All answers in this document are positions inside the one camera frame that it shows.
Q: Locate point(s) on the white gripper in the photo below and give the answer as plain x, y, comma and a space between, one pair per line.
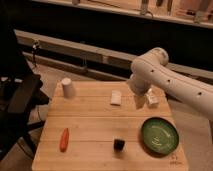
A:
138, 86

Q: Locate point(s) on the white ceramic cup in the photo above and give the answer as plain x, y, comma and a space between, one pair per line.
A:
68, 88

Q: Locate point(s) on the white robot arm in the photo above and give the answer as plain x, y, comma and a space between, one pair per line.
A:
150, 69

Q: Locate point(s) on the white eraser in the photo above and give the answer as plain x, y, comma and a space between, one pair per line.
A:
115, 97

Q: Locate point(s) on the wooden board table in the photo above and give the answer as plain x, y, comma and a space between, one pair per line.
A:
94, 124

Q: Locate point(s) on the green plate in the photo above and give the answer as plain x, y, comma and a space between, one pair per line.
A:
159, 135

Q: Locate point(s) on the black cube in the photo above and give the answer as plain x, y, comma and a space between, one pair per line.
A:
118, 144

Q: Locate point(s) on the orange carrot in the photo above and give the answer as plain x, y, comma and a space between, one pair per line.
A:
64, 140

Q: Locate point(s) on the black chair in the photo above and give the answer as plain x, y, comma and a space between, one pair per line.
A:
20, 93

